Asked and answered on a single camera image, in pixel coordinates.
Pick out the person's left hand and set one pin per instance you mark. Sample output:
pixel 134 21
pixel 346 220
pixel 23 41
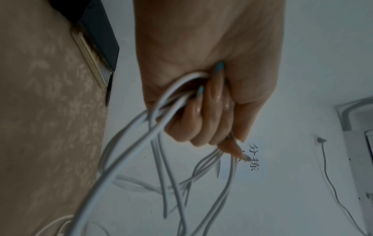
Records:
pixel 204 34

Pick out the black flat panel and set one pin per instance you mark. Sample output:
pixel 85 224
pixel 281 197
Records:
pixel 100 30

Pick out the white appliance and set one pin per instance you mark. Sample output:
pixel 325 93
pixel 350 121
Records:
pixel 357 149

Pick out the beige frame strip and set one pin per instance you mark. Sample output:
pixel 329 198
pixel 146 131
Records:
pixel 90 55

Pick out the white wall plug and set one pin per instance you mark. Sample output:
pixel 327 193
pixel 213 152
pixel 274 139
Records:
pixel 321 139

